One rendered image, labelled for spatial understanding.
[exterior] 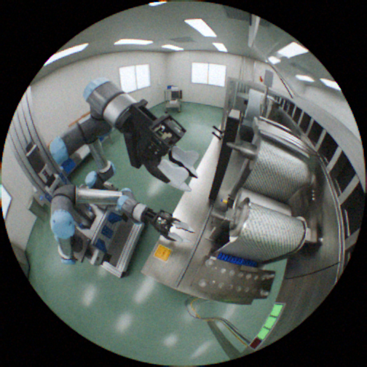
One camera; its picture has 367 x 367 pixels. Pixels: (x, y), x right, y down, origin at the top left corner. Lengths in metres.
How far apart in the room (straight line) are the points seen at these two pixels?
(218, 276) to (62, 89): 3.88
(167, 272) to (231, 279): 0.32
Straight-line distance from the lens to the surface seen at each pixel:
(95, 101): 0.30
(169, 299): 1.66
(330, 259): 0.47
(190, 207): 0.79
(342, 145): 0.58
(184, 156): 0.29
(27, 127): 0.95
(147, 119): 0.23
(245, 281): 0.64
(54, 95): 3.56
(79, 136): 0.36
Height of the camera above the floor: 1.60
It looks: 51 degrees down
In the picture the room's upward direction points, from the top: straight up
